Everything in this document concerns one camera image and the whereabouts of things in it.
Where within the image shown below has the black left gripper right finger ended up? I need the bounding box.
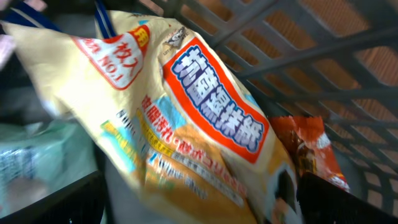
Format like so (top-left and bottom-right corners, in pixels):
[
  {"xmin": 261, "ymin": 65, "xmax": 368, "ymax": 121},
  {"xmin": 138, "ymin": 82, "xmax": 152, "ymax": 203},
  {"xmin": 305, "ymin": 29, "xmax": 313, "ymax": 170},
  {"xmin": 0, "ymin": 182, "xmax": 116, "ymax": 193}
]
[{"xmin": 297, "ymin": 172, "xmax": 397, "ymax": 224}]

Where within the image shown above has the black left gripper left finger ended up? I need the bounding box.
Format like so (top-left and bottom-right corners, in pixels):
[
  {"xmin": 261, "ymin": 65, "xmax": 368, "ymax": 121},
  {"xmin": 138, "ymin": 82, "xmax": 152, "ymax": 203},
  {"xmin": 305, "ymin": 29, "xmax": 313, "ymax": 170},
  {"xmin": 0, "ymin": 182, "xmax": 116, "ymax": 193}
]
[{"xmin": 1, "ymin": 171, "xmax": 104, "ymax": 224}]

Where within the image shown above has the red Top chocolate bar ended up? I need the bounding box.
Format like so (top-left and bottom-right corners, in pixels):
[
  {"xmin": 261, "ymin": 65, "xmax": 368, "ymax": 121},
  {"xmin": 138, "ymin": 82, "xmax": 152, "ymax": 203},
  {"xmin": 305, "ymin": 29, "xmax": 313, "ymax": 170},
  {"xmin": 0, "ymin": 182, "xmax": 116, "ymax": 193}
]
[{"xmin": 269, "ymin": 116, "xmax": 350, "ymax": 192}]

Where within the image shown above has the mint green snack pouch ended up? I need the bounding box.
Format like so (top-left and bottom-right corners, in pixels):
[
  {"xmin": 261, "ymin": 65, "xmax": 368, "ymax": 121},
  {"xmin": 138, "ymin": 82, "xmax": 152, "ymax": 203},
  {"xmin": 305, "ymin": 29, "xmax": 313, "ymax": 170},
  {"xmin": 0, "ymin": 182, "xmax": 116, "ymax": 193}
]
[{"xmin": 1, "ymin": 121, "xmax": 97, "ymax": 217}]

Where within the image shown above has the yellow wet wipes pack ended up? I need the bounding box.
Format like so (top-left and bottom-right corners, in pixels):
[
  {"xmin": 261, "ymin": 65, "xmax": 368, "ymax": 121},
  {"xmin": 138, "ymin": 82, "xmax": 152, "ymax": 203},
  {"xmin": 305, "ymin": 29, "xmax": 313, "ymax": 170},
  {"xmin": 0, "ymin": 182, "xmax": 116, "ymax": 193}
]
[{"xmin": 1, "ymin": 9, "xmax": 303, "ymax": 223}]

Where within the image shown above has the grey plastic shopping basket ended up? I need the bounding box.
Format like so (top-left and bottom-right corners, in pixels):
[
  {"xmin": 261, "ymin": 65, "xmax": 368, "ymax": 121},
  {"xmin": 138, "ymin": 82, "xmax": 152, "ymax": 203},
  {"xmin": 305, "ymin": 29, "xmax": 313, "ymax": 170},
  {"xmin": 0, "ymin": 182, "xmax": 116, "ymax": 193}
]
[{"xmin": 102, "ymin": 0, "xmax": 398, "ymax": 218}]

